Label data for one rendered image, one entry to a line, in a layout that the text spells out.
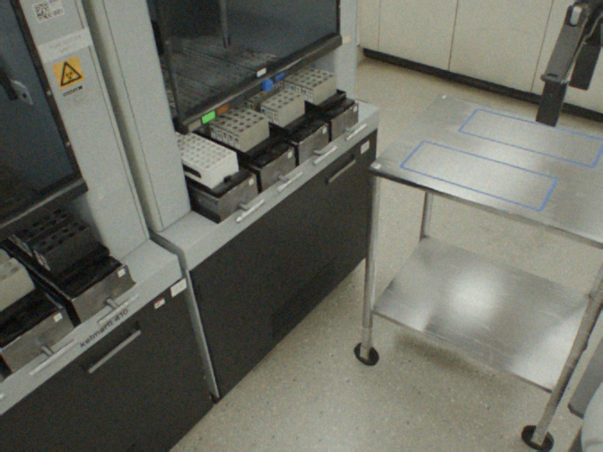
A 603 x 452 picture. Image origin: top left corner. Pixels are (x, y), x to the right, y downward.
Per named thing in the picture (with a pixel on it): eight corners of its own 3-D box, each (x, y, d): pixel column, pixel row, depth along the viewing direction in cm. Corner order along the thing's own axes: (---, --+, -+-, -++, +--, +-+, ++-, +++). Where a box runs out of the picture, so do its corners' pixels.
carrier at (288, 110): (300, 110, 163) (299, 91, 159) (305, 113, 162) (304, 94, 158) (273, 127, 156) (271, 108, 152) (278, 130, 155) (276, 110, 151)
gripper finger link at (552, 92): (565, 70, 76) (557, 78, 74) (556, 103, 79) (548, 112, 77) (554, 67, 76) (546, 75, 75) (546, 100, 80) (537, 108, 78)
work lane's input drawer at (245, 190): (65, 138, 173) (56, 112, 167) (102, 120, 181) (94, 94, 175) (233, 230, 136) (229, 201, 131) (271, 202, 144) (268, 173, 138)
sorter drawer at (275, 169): (106, 118, 182) (99, 92, 176) (140, 101, 190) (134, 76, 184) (275, 199, 145) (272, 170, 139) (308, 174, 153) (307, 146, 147)
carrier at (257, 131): (264, 134, 154) (262, 114, 150) (270, 135, 153) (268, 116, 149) (235, 152, 147) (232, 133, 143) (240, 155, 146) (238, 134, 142)
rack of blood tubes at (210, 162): (135, 153, 152) (130, 134, 148) (164, 137, 158) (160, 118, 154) (212, 192, 137) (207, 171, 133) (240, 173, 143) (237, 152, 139)
